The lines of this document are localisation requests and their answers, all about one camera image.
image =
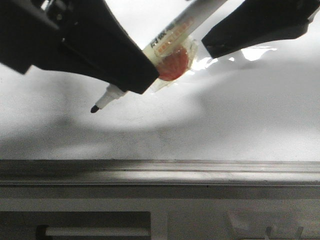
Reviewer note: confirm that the white whiteboard marker pen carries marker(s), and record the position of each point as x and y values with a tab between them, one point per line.
167	57

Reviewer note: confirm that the white whiteboard with metal frame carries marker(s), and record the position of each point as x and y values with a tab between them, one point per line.
251	117

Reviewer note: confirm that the white whiteboard stand base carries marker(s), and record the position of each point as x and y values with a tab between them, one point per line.
159	212

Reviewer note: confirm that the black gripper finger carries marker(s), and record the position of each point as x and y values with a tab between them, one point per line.
74	36
260	21

